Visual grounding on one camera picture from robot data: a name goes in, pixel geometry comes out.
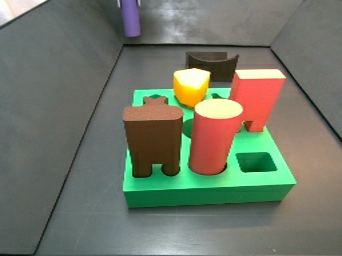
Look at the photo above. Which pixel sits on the purple foam cylinder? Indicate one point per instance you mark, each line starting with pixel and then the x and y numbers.
pixel 131 18

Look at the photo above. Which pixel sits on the green foam shape board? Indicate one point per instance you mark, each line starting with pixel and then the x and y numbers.
pixel 254 175

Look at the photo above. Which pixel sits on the brown foam shaped block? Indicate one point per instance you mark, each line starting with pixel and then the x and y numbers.
pixel 154 128

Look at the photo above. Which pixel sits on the red foam cylinder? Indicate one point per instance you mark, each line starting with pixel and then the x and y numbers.
pixel 217 123

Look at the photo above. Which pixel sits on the yellow foam pentagon block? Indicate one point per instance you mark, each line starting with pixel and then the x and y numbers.
pixel 190 86

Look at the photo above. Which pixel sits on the red foam arch block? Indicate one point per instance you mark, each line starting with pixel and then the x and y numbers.
pixel 255 89

